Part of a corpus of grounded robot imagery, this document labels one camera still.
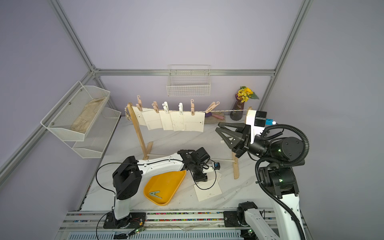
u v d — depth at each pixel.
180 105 0.61
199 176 0.73
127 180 0.47
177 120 0.69
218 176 0.88
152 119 0.67
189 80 0.95
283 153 0.34
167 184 0.86
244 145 0.40
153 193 0.81
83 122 0.77
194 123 0.70
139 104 0.61
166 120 0.69
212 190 0.66
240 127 0.43
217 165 0.73
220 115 1.18
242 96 1.01
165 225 0.73
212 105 0.61
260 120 0.35
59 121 0.67
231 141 0.45
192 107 0.62
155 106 0.61
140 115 0.68
